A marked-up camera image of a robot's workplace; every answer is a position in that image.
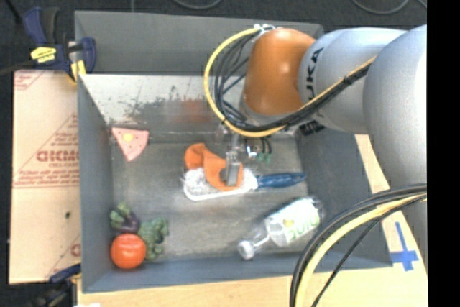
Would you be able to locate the white brush with blue handle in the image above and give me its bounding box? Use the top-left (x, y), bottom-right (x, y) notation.
top-left (179, 168), bottom-right (308, 202)

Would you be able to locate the green toy broccoli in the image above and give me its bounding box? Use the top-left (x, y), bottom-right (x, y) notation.
top-left (138, 217), bottom-right (170, 262)

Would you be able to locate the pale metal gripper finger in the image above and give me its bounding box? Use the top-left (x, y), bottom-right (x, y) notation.
top-left (229, 160), bottom-right (243, 188)
top-left (220, 151), bottom-right (233, 185)

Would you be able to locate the orange cloth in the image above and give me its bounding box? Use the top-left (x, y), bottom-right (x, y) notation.
top-left (183, 142), bottom-right (245, 192)

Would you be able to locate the pink toy pizza slice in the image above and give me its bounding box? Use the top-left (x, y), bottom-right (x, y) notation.
top-left (110, 127), bottom-right (150, 162)

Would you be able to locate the purple toy eggplant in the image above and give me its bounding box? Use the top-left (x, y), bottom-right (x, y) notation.
top-left (109, 201), bottom-right (141, 234)

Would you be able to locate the clear plastic bottle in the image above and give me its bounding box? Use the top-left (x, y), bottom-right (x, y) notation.
top-left (236, 196), bottom-right (326, 261)

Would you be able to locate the grey metal bin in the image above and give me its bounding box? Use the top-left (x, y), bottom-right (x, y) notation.
top-left (73, 9), bottom-right (393, 294)

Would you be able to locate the black cylinder on white bracket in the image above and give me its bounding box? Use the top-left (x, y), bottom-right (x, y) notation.
top-left (244, 138), bottom-right (265, 159)

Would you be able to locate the orange toy tomato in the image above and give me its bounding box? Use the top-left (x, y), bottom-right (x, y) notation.
top-left (109, 233), bottom-right (147, 270)

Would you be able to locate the brown cardboard board, red print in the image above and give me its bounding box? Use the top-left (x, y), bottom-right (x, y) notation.
top-left (7, 68), bottom-right (82, 285)

